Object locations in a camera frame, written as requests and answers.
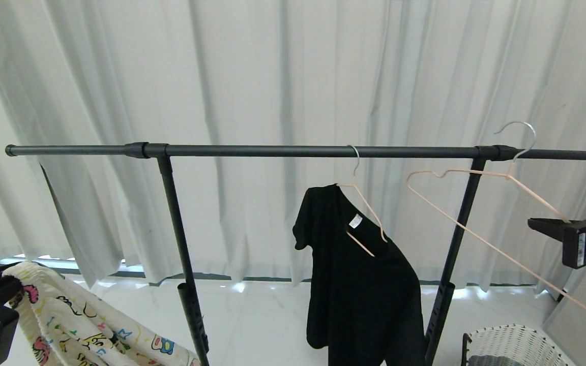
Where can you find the pink clothes hanger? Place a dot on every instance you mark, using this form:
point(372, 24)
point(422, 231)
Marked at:
point(537, 199)
point(369, 210)

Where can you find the cream printed garment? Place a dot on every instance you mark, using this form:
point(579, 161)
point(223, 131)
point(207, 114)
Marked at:
point(94, 330)

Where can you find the black t-shirt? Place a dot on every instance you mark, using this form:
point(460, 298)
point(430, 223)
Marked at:
point(364, 295)

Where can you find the white laundry basket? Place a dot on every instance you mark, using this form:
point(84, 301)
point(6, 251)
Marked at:
point(517, 345)

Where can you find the black clothes rack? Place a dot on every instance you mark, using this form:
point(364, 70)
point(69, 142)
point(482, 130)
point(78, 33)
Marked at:
point(272, 151)

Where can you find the window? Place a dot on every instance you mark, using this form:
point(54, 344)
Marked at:
point(44, 265)

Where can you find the white curtain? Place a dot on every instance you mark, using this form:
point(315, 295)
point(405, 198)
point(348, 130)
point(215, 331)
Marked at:
point(272, 76)

